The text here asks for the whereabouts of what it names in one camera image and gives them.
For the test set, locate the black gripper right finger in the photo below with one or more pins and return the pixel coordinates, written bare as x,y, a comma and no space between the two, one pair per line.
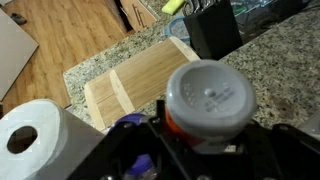
280,153

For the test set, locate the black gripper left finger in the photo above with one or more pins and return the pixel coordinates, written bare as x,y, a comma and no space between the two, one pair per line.
118,152

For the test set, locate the white orange-label pill bottle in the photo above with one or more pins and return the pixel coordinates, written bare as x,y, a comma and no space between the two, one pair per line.
208,103

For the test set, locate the white paper towel roll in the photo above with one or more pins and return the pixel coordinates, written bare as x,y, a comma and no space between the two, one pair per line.
39,140

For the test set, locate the clear jar purple lid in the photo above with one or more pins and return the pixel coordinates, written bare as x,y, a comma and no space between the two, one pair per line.
143,168

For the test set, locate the wooden cutting board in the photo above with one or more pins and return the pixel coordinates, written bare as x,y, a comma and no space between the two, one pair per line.
132,84

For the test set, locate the black knife block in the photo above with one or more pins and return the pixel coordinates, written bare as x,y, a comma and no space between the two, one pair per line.
214,31

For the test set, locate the yellow sponge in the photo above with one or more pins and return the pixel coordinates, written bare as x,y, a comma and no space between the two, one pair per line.
172,6

